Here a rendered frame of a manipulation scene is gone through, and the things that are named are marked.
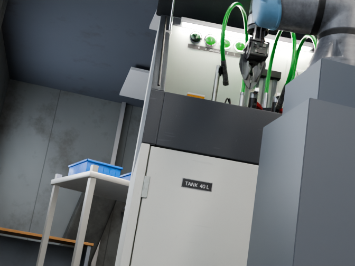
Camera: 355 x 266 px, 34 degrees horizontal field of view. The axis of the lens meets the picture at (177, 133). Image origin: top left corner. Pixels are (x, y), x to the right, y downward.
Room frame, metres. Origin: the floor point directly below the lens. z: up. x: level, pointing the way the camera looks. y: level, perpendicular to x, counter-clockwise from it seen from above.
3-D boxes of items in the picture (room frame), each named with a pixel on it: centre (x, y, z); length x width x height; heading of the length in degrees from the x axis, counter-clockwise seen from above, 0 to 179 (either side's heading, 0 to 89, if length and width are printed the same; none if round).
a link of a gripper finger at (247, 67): (1.78, -0.20, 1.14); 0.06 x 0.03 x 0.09; 5
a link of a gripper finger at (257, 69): (1.78, -0.23, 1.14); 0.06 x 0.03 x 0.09; 5
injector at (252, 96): (1.82, -0.23, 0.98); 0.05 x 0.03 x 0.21; 5
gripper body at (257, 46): (1.78, -0.21, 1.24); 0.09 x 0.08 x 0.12; 5
